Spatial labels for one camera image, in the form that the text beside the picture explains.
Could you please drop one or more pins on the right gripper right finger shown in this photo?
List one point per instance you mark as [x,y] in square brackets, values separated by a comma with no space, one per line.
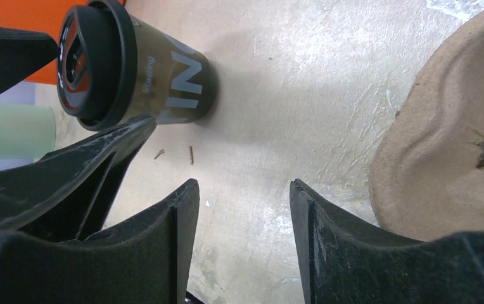
[344,259]

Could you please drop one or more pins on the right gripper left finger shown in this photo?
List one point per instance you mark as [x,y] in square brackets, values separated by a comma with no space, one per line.
[143,259]

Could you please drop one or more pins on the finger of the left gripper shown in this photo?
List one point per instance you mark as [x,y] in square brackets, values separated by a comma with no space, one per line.
[68,193]
[22,53]

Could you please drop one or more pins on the orange paper bag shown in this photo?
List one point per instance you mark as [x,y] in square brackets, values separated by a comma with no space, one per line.
[86,51]

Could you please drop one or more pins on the black cup lid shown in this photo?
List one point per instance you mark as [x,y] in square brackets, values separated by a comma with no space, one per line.
[105,104]

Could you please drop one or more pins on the green straw holder cup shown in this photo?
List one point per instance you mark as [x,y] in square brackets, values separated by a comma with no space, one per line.
[26,131]

